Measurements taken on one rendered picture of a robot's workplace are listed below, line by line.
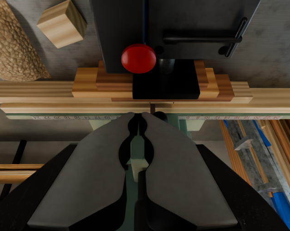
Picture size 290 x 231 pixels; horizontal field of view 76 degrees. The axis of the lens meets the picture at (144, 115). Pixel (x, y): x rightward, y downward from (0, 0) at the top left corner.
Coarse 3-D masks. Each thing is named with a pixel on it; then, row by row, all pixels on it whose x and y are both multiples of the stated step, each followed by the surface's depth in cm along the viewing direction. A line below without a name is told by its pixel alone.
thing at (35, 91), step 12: (0, 84) 35; (12, 84) 35; (24, 84) 35; (36, 84) 35; (48, 84) 35; (60, 84) 35; (72, 84) 35; (240, 84) 36; (0, 96) 34; (12, 96) 34; (24, 96) 34; (36, 96) 34; (48, 96) 34; (60, 96) 34; (72, 96) 34; (240, 96) 34; (252, 96) 34
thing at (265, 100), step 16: (256, 96) 37; (272, 96) 37; (288, 96) 37; (16, 112) 36; (32, 112) 36; (48, 112) 36; (64, 112) 36; (80, 112) 36; (96, 112) 36; (112, 112) 36; (176, 112) 37; (192, 112) 37; (208, 112) 37; (224, 112) 37; (240, 112) 37; (256, 112) 37; (272, 112) 37; (288, 112) 37
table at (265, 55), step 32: (32, 0) 23; (64, 0) 23; (288, 0) 23; (32, 32) 27; (256, 32) 27; (288, 32) 27; (64, 64) 32; (96, 64) 32; (224, 64) 32; (256, 64) 33; (288, 64) 33
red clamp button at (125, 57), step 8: (128, 48) 15; (136, 48) 15; (144, 48) 15; (128, 56) 15; (136, 56) 15; (144, 56) 15; (152, 56) 15; (128, 64) 16; (136, 64) 16; (144, 64) 16; (152, 64) 16; (136, 72) 17; (144, 72) 17
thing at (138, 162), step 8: (168, 120) 27; (176, 120) 27; (136, 136) 25; (136, 144) 25; (136, 152) 24; (136, 160) 24; (144, 160) 24; (136, 168) 27; (144, 168) 27; (136, 176) 31
